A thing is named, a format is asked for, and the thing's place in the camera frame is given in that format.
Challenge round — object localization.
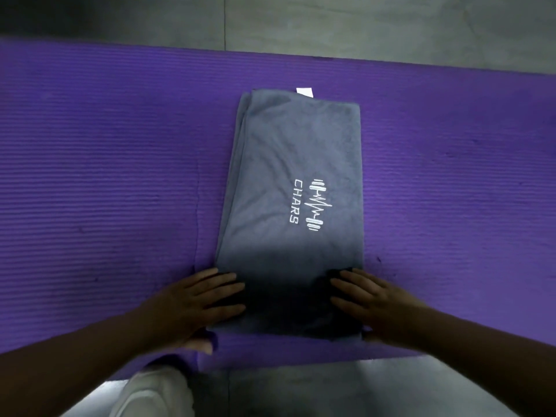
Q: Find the person's right hand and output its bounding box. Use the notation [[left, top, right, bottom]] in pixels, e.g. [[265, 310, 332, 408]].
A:
[[330, 268, 435, 348]]

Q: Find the purple yoga mat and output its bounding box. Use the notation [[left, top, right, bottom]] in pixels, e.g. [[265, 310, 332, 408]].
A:
[[0, 36, 556, 382]]

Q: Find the dark grey tagged towel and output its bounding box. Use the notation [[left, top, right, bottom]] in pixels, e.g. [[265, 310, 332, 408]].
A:
[[208, 86, 365, 342]]

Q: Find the person's white shoe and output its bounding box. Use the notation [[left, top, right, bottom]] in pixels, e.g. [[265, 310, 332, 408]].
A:
[[108, 364, 196, 417]]

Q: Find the person's left forearm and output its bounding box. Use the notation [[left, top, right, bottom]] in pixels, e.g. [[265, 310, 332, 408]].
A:
[[0, 312, 153, 417]]

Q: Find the person's right forearm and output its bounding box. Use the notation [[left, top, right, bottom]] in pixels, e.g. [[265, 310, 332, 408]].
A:
[[412, 308, 556, 417]]

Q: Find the person's left hand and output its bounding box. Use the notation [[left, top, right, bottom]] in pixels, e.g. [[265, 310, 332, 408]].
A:
[[130, 268, 247, 354]]

